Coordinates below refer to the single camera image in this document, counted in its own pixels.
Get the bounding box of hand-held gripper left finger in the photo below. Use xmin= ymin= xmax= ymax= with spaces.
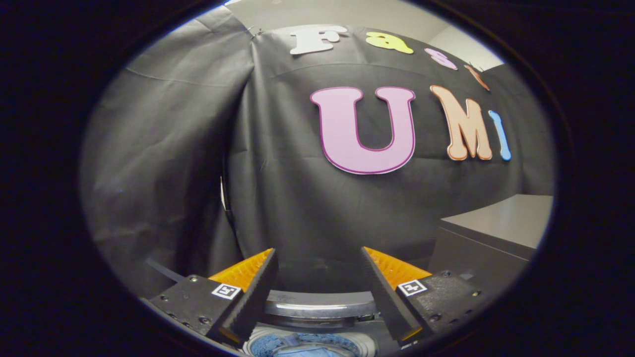
xmin=149 ymin=248 xmax=278 ymax=347

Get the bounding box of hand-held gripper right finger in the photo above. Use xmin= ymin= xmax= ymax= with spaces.
xmin=361 ymin=246 xmax=484 ymax=345

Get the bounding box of grey washing machine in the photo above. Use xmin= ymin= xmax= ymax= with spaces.
xmin=241 ymin=290 xmax=412 ymax=357

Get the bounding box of light blue shirt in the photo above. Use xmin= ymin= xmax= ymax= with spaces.
xmin=270 ymin=340 xmax=348 ymax=357

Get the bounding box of grey and beige cabinet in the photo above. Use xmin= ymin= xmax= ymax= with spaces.
xmin=428 ymin=194 xmax=554 ymax=298

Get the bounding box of black backdrop cloth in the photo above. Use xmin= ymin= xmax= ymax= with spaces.
xmin=79 ymin=5 xmax=555 ymax=298

